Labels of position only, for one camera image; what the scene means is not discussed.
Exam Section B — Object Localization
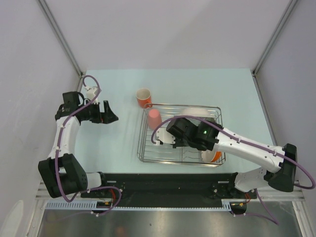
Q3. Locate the purple cable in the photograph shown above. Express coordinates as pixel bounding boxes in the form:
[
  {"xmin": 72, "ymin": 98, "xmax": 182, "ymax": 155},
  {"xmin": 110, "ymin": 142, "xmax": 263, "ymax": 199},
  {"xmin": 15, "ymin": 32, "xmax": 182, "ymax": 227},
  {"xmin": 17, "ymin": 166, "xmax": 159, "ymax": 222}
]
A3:
[
  {"xmin": 151, "ymin": 116, "xmax": 316, "ymax": 190},
  {"xmin": 55, "ymin": 75, "xmax": 123, "ymax": 203}
]

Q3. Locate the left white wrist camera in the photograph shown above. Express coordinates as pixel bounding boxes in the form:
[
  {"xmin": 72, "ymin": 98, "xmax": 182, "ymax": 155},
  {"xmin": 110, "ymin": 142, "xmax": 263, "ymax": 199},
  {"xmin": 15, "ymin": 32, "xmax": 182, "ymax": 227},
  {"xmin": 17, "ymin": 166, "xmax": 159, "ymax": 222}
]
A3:
[{"xmin": 84, "ymin": 86, "xmax": 101, "ymax": 104}]

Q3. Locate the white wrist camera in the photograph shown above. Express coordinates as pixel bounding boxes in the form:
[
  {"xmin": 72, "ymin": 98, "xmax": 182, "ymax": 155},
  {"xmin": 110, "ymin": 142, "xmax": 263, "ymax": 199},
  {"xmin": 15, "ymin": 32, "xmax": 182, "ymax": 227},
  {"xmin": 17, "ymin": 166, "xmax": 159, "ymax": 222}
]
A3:
[
  {"xmin": 84, "ymin": 86, "xmax": 101, "ymax": 104},
  {"xmin": 154, "ymin": 127, "xmax": 176, "ymax": 145}
]

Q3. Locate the white ceramic plate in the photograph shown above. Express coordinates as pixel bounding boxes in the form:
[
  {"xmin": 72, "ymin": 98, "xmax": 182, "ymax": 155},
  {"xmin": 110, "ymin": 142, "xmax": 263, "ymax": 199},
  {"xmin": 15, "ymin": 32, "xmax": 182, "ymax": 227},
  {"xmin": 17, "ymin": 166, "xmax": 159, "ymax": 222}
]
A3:
[{"xmin": 180, "ymin": 107, "xmax": 212, "ymax": 118}]

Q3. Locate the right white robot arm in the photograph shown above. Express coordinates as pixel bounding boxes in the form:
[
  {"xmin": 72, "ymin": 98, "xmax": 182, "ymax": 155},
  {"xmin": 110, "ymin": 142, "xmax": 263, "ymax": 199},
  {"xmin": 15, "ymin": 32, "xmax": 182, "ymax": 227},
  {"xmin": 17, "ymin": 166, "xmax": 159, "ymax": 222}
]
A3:
[{"xmin": 166, "ymin": 118, "xmax": 297, "ymax": 198}]

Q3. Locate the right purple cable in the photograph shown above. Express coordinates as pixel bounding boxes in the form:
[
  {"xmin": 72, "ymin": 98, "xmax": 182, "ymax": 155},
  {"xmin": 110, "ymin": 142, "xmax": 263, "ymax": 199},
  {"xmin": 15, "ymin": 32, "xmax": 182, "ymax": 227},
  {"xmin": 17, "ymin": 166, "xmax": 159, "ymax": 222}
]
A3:
[{"xmin": 151, "ymin": 116, "xmax": 316, "ymax": 190}]

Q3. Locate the aluminium frame profile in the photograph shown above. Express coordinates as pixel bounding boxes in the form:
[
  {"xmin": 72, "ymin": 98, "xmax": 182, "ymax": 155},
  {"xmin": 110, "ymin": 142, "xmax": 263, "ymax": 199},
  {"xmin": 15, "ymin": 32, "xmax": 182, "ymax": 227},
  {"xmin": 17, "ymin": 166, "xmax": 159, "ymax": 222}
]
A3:
[{"xmin": 36, "ymin": 181, "xmax": 304, "ymax": 200}]

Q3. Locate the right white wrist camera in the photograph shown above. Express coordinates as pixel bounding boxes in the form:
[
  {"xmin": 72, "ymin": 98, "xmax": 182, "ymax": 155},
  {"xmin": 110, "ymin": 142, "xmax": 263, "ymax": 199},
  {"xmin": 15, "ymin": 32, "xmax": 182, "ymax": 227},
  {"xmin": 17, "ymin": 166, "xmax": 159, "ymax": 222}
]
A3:
[{"xmin": 154, "ymin": 127, "xmax": 176, "ymax": 145}]

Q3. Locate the pink plastic cup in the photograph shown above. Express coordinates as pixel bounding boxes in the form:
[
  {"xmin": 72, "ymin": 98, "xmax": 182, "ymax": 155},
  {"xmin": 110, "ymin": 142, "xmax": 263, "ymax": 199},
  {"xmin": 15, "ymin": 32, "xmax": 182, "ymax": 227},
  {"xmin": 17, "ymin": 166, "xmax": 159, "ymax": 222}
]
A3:
[{"xmin": 147, "ymin": 109, "xmax": 162, "ymax": 130}]

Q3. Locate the white slotted cable duct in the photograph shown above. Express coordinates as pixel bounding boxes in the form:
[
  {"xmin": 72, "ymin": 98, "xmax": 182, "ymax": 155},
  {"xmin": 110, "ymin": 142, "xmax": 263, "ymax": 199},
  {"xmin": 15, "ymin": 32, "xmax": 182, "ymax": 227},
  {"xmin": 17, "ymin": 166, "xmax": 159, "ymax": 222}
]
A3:
[{"xmin": 45, "ymin": 200, "xmax": 246, "ymax": 212}]

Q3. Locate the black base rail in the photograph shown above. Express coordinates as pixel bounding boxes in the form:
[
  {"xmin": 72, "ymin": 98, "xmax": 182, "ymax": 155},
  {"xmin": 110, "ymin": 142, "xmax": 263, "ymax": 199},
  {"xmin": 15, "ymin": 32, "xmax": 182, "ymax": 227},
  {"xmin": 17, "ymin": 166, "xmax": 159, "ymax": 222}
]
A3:
[{"xmin": 80, "ymin": 172, "xmax": 242, "ymax": 208}]

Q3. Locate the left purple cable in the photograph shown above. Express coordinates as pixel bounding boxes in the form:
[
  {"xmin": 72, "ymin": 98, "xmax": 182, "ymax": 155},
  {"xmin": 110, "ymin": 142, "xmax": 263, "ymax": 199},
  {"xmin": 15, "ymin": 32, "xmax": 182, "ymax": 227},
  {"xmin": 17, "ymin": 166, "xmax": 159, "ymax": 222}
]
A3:
[{"xmin": 55, "ymin": 75, "xmax": 123, "ymax": 203}]

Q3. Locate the chrome wire dish rack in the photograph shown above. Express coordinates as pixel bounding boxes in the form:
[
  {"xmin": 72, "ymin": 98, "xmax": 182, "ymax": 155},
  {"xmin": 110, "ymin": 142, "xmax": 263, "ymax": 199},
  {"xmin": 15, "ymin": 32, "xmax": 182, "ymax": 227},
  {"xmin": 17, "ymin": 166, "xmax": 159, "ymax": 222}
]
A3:
[{"xmin": 137, "ymin": 104, "xmax": 226, "ymax": 167}]

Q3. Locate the orange ceramic mug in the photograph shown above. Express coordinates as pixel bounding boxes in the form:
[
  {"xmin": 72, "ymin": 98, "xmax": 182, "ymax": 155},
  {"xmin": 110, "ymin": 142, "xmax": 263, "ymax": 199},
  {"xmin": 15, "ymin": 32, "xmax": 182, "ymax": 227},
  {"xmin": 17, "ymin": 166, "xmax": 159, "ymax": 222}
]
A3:
[{"xmin": 136, "ymin": 88, "xmax": 152, "ymax": 108}]

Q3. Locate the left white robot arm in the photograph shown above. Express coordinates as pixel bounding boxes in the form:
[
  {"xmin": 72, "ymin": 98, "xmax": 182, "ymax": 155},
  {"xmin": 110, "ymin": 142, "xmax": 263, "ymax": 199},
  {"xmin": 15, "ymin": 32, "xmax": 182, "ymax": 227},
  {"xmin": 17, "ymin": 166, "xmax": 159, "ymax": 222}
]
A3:
[{"xmin": 38, "ymin": 91, "xmax": 118, "ymax": 198}]

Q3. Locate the orange and white bowl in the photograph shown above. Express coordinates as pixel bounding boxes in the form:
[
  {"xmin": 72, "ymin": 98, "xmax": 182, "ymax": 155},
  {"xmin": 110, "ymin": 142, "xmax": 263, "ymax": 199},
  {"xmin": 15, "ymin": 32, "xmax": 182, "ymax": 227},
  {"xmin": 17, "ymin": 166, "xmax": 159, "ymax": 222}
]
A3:
[{"xmin": 201, "ymin": 150, "xmax": 222, "ymax": 163}]

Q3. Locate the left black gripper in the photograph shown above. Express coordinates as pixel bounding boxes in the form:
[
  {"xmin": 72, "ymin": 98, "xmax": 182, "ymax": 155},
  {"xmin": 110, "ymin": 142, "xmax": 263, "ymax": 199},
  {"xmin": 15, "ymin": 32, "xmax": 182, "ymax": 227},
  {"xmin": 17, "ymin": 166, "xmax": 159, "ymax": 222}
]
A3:
[{"xmin": 81, "ymin": 100, "xmax": 118, "ymax": 124}]

